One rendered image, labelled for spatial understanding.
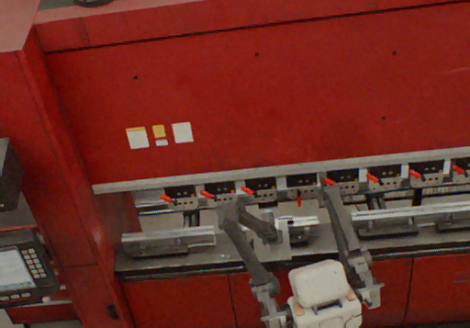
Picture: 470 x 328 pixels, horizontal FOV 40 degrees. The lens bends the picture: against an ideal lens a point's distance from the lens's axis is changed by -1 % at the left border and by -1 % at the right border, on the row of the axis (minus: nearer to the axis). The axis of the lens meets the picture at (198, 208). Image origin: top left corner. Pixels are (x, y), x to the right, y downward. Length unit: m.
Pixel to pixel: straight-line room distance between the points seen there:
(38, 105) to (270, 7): 1.00
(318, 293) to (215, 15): 1.18
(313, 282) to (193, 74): 1.00
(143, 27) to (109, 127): 0.55
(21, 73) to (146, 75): 0.53
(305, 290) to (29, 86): 1.37
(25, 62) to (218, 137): 0.94
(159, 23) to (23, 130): 0.72
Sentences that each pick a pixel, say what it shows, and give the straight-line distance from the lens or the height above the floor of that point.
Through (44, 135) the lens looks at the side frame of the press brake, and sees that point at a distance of 2.84.
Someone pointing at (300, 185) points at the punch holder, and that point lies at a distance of 3.24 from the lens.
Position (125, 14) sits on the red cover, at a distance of 2.69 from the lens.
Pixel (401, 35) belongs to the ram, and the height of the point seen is 2.03.
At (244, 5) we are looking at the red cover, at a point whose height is 2.25.
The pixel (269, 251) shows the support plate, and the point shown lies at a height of 1.00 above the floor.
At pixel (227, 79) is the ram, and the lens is 2.84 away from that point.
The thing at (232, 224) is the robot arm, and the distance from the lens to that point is 2.66.
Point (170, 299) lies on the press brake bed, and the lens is 3.71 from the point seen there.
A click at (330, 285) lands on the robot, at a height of 1.34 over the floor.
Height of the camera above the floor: 3.47
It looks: 44 degrees down
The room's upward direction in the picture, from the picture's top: 12 degrees counter-clockwise
